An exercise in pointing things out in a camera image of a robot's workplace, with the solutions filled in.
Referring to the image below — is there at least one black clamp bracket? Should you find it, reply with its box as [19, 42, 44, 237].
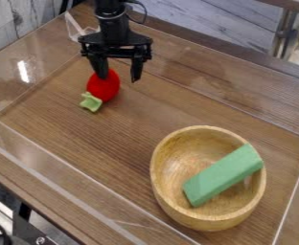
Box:
[0, 210, 58, 245]

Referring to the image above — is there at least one green rectangular block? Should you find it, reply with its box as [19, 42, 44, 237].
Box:
[181, 144, 263, 208]

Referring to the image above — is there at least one clear acrylic tray wall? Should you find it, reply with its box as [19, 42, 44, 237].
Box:
[0, 121, 199, 245]

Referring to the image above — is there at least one wooden bowl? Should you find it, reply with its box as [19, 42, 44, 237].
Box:
[149, 125, 267, 232]

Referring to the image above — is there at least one clear acrylic corner bracket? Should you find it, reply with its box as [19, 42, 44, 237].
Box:
[64, 12, 101, 42]

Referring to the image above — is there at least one red plush fruit green stem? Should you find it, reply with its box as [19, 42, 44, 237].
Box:
[78, 69, 120, 112]

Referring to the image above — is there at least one metal table leg background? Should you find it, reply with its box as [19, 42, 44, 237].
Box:
[270, 10, 299, 60]

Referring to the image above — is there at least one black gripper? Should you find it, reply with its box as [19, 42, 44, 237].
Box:
[77, 31, 153, 82]

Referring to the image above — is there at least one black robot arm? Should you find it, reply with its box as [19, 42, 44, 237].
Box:
[77, 0, 153, 82]

